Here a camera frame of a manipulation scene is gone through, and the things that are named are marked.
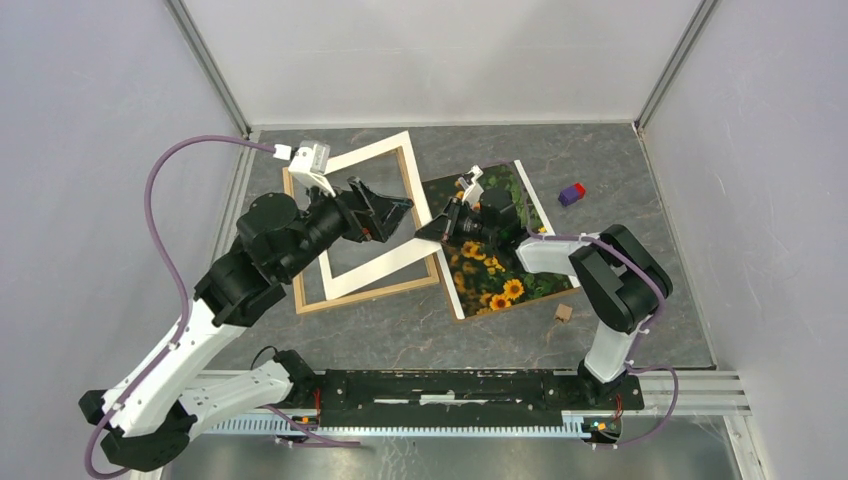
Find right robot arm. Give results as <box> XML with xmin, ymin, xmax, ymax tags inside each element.
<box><xmin>415</xmin><ymin>189</ymin><xmax>673</xmax><ymax>408</ymax></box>

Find brown backing board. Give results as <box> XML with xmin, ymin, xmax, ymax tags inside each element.
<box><xmin>451</xmin><ymin>287</ymin><xmax>583</xmax><ymax>324</ymax></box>

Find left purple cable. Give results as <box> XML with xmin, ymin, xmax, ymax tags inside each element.
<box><xmin>83</xmin><ymin>135</ymin><xmax>362</xmax><ymax>480</ymax></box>

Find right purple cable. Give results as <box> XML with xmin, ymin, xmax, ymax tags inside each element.
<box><xmin>483</xmin><ymin>162</ymin><xmax>681</xmax><ymax>450</ymax></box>

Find wooden picture frame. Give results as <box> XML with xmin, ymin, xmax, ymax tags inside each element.
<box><xmin>283</xmin><ymin>132</ymin><xmax>441</xmax><ymax>314</ymax></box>

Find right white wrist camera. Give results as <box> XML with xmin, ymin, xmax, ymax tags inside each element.
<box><xmin>455</xmin><ymin>165</ymin><xmax>484</xmax><ymax>210</ymax></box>

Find purple cable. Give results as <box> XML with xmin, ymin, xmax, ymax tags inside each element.
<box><xmin>83</xmin><ymin>135</ymin><xmax>362</xmax><ymax>480</ymax></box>
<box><xmin>483</xmin><ymin>162</ymin><xmax>681</xmax><ymax>450</ymax></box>

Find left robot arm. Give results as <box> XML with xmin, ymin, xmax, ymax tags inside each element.
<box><xmin>79</xmin><ymin>177</ymin><xmax>413</xmax><ymax>472</ymax></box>

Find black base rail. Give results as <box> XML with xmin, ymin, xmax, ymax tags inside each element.
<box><xmin>278</xmin><ymin>369</ymin><xmax>645</xmax><ymax>428</ymax></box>

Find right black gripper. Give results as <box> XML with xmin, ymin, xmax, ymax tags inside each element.
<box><xmin>415</xmin><ymin>198</ymin><xmax>498</xmax><ymax>249</ymax></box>

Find white mat board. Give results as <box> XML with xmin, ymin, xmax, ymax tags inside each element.
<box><xmin>318</xmin><ymin>131</ymin><xmax>441</xmax><ymax>306</ymax></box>

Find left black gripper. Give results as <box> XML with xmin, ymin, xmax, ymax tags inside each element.
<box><xmin>279</xmin><ymin>173</ymin><xmax>414</xmax><ymax>281</ymax></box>

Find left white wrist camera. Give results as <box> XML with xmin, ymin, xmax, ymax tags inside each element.
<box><xmin>273</xmin><ymin>140</ymin><xmax>336</xmax><ymax>197</ymax></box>

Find small brown cube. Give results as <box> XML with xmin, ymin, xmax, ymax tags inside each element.
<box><xmin>554</xmin><ymin>304</ymin><xmax>573</xmax><ymax>323</ymax></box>

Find sunflower photo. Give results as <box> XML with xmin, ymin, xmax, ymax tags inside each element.
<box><xmin>421</xmin><ymin>162</ymin><xmax>576</xmax><ymax>321</ymax></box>

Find purple and red block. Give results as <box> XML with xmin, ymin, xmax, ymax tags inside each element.
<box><xmin>558</xmin><ymin>183</ymin><xmax>586</xmax><ymax>207</ymax></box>

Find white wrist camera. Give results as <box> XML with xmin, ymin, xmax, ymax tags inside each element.
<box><xmin>273</xmin><ymin>140</ymin><xmax>336</xmax><ymax>197</ymax></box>
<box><xmin>455</xmin><ymin>165</ymin><xmax>484</xmax><ymax>210</ymax></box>

